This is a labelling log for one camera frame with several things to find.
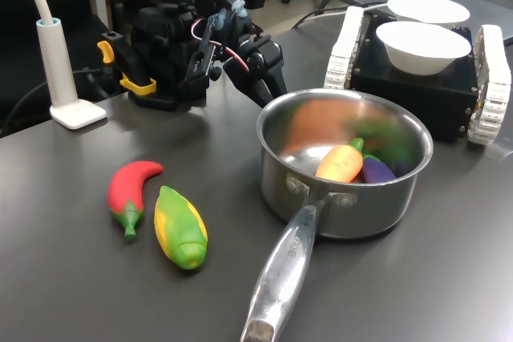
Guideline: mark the orange toy carrot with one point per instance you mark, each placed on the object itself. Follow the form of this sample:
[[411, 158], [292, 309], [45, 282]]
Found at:
[[340, 163]]

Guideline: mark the pale grey putty lump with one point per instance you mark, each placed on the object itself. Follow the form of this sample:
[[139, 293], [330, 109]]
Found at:
[[240, 7]]

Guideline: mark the black clamp with yellow grips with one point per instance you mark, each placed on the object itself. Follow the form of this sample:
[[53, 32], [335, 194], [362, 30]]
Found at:
[[124, 57]]

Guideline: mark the black vehicle with white tracks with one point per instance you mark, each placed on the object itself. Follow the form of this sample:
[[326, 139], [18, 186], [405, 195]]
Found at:
[[413, 93]]

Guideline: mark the purple toy aubergine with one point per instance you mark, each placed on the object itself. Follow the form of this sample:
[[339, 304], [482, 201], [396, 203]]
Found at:
[[378, 171]]

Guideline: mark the deep white bowl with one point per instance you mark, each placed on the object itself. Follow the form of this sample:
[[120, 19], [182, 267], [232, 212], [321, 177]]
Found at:
[[421, 53]]

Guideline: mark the shallow white bowl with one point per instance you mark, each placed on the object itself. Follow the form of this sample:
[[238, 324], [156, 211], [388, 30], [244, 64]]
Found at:
[[425, 7]]

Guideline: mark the yellow green toy corn cob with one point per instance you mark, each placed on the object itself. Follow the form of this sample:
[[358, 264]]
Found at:
[[180, 226]]

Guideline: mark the red toy chilli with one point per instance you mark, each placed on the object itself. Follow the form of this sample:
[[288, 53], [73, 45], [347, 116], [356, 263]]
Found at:
[[128, 186]]

